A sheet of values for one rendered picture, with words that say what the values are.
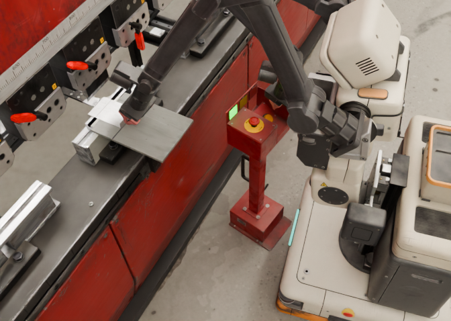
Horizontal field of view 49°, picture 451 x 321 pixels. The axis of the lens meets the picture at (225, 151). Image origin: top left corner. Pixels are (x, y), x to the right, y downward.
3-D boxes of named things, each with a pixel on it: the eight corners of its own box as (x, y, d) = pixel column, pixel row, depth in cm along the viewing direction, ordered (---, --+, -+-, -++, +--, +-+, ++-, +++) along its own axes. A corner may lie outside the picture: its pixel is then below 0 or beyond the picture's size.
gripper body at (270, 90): (273, 82, 178) (278, 70, 171) (296, 99, 176) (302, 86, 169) (263, 93, 175) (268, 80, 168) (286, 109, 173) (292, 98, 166)
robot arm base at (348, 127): (359, 146, 118) (366, 110, 125) (335, 127, 116) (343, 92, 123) (333, 158, 125) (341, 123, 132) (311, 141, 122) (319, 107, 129)
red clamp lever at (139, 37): (143, 52, 150) (138, 26, 142) (133, 48, 151) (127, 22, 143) (147, 48, 151) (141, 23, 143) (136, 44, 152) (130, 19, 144)
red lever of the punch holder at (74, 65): (74, 64, 123) (98, 64, 132) (62, 58, 124) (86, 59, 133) (72, 70, 123) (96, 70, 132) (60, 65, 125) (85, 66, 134)
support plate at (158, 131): (162, 163, 144) (162, 161, 144) (91, 131, 153) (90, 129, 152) (194, 121, 154) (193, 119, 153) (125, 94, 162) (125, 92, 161)
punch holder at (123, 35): (123, 52, 147) (111, 5, 134) (100, 43, 149) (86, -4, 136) (151, 23, 155) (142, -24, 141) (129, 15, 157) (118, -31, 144)
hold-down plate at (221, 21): (201, 59, 188) (201, 53, 185) (189, 54, 190) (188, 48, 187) (238, 15, 203) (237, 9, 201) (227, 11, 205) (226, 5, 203)
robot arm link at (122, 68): (152, 87, 128) (165, 64, 133) (113, 65, 126) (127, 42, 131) (141, 109, 138) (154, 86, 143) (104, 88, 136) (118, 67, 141)
